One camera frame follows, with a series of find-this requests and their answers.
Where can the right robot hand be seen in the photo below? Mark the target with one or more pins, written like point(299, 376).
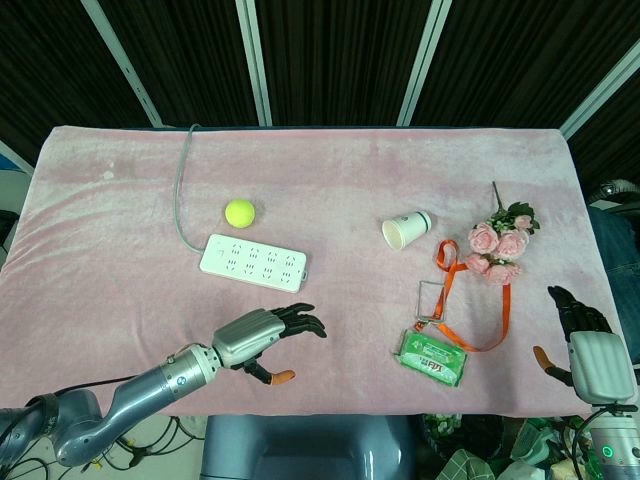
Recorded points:
point(598, 361)

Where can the pink artificial rose bouquet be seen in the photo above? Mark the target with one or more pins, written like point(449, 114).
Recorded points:
point(500, 245)

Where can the white paper cup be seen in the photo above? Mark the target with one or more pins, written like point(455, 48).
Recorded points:
point(406, 228)

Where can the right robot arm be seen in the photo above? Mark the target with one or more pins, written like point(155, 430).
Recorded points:
point(612, 440)

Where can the white power strip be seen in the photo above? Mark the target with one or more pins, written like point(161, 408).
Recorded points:
point(254, 262)

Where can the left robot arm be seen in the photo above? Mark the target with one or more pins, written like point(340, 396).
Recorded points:
point(115, 395)

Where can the green checkered cloth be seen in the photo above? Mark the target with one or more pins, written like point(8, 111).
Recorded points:
point(462, 466)

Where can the yellow tennis ball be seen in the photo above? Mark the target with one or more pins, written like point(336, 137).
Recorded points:
point(240, 213)

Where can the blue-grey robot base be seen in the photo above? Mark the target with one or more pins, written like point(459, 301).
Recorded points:
point(305, 447)

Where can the green tissue pack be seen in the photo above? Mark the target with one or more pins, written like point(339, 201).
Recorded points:
point(431, 357)

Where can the pink table cloth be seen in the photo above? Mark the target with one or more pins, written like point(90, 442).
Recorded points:
point(320, 300)

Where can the clear badge holder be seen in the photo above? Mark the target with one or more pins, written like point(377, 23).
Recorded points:
point(430, 301)

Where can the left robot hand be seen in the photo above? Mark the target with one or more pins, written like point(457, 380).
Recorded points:
point(248, 334)

